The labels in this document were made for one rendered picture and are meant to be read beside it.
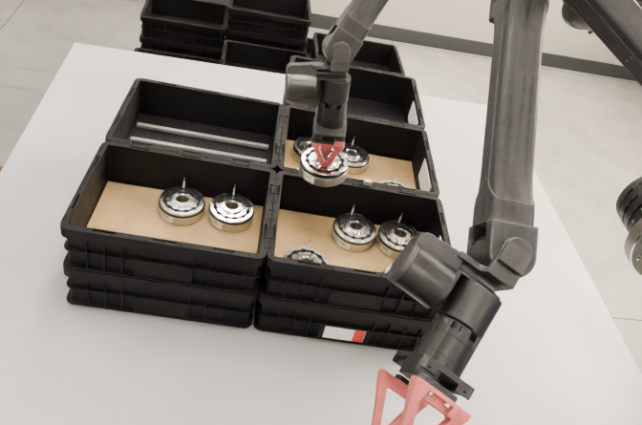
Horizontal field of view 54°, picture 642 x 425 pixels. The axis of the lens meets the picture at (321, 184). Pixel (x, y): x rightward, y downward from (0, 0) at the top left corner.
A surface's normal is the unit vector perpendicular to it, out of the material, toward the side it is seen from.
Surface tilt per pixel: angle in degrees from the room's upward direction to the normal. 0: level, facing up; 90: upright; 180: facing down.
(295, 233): 0
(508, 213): 38
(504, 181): 29
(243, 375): 0
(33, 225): 0
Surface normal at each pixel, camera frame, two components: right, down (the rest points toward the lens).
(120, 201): 0.20, -0.77
